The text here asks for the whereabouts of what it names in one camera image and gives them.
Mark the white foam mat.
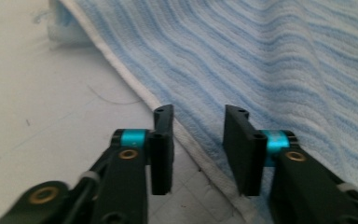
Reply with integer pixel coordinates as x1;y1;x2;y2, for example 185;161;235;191
0;0;257;224

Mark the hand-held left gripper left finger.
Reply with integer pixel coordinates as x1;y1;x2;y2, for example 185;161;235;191
148;104;175;196

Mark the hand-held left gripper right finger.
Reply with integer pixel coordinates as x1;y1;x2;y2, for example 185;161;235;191
223;105;269;197

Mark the light blue striped towel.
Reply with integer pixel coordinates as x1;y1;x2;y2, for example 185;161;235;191
48;0;358;224

